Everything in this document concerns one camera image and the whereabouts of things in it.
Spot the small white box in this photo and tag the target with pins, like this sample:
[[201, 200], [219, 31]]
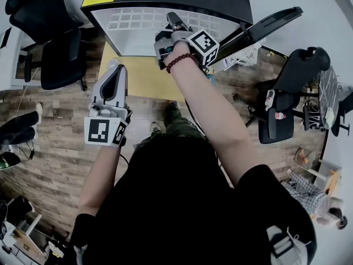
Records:
[[250, 56]]

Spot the person's right forearm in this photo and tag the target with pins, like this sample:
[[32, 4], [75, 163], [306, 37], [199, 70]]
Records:
[[209, 114]]

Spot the person's camouflage trousers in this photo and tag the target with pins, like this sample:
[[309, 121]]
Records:
[[179, 124]]

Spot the person's left forearm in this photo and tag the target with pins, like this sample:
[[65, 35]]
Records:
[[98, 178]]

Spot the small wooden table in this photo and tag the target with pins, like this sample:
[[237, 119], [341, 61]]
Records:
[[146, 79]]

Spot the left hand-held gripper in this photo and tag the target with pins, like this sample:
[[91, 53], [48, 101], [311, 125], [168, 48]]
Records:
[[98, 131]]

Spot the person's right hand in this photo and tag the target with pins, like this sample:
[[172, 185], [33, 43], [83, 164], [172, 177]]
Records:
[[182, 49]]

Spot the black and white bag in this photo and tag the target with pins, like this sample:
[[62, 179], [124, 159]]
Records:
[[314, 120]]

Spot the white paper pack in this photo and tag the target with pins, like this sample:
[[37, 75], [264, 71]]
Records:
[[330, 114]]

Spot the crumpled clear plastic bottle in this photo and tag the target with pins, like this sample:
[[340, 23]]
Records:
[[269, 99]]

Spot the small white handheld fan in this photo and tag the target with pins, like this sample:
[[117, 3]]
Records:
[[112, 65]]

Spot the black mini fridge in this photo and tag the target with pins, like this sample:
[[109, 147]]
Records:
[[138, 40]]

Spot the white wire fridge shelf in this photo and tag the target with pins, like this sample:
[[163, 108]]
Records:
[[132, 18]]

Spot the round black marble table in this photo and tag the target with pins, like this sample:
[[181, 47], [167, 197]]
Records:
[[328, 90]]

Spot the orange shoe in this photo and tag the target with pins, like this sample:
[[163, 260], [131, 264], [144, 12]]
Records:
[[300, 156]]

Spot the grey shoe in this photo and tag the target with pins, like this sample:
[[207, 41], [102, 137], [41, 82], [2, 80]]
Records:
[[311, 158]]

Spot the person's black shirt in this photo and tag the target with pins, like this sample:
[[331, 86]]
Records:
[[176, 208]]

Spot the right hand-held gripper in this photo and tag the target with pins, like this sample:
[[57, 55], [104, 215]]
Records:
[[204, 44]]

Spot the person's left shoe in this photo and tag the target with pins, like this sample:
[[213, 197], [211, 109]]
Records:
[[155, 127]]

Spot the black mesh office chair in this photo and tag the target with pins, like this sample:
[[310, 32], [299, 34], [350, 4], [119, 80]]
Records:
[[298, 70], [58, 62]]

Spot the person's shoe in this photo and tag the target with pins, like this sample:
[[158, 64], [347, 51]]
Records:
[[155, 127], [174, 105]]

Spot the person's right shoe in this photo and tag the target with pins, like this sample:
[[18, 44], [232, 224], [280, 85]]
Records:
[[174, 105]]

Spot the white desk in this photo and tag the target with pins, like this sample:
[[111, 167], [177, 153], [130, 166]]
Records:
[[13, 57]]

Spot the red label plastic bottle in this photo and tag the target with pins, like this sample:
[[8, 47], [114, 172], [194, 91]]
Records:
[[280, 116]]

